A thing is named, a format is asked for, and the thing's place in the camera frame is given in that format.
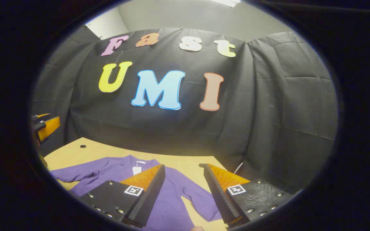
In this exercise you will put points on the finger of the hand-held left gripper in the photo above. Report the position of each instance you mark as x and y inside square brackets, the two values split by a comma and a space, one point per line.
[51, 126]
[40, 116]

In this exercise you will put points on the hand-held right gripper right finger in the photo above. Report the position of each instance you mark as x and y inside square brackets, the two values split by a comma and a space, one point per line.
[218, 195]

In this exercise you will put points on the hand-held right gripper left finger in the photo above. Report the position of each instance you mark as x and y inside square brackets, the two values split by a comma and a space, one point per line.
[149, 199]

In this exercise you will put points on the purple knit cardigan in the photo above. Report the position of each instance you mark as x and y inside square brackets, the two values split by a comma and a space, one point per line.
[172, 208]

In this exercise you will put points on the black backdrop cloth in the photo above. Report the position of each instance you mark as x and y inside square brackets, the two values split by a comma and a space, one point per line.
[268, 112]

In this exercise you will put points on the large ceiling light panel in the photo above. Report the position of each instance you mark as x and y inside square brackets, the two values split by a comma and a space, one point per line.
[226, 2]

